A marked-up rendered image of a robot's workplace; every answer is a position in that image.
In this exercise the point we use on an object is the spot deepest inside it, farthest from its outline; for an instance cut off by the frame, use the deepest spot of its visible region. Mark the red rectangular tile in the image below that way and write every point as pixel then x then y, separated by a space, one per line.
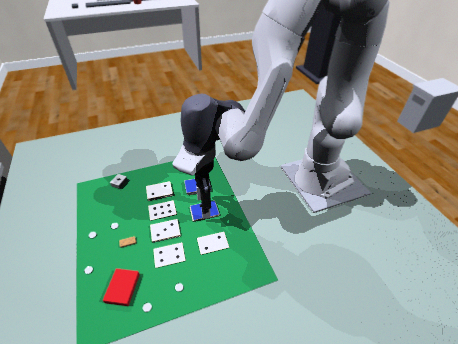
pixel 121 287

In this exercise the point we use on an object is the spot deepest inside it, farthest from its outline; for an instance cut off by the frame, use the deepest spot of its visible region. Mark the tan wooden bar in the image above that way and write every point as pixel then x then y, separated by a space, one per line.
pixel 127 241

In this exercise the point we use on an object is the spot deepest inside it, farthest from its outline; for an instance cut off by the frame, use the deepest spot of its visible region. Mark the green felt table mat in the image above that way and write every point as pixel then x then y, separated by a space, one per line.
pixel 207 279

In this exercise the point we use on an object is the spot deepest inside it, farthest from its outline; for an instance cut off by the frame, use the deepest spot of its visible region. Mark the blue card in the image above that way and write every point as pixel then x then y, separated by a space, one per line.
pixel 197 211
pixel 190 185

